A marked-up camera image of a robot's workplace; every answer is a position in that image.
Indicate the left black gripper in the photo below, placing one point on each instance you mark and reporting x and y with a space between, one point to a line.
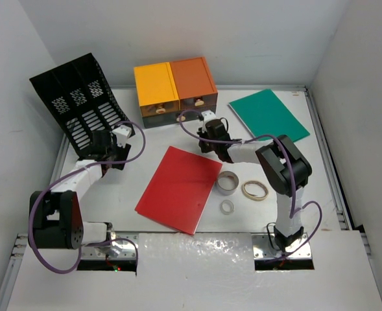
122 151

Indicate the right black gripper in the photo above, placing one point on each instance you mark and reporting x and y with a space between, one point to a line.
203 148

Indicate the grey wide tape roll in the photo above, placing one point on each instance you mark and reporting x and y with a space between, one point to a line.
227 183

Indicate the red folder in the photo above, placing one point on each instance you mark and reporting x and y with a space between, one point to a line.
179 189

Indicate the beige masking tape roll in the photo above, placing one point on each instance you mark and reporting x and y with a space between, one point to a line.
255 190

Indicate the orange yellow drawer cabinet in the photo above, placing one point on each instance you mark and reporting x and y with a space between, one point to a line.
165 90

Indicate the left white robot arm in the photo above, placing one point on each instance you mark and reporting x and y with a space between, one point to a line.
57 222

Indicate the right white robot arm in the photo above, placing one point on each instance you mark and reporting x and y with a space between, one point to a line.
285 167

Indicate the small clear tape roll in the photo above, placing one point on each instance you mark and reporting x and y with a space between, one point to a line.
227 207

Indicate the green folder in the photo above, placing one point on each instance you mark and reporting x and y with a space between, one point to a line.
264 113

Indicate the black mesh file organizer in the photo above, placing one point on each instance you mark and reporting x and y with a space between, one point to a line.
79 97

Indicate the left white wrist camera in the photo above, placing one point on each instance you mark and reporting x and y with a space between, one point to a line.
121 135

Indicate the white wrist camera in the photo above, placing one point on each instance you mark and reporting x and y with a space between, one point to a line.
121 135
206 117

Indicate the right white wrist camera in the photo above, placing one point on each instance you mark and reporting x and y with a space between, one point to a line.
206 117

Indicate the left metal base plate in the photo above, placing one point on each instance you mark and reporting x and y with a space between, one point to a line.
122 249

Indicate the metal base plate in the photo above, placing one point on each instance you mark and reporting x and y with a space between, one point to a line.
122 249
265 249

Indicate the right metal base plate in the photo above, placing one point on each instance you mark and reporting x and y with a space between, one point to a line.
265 249

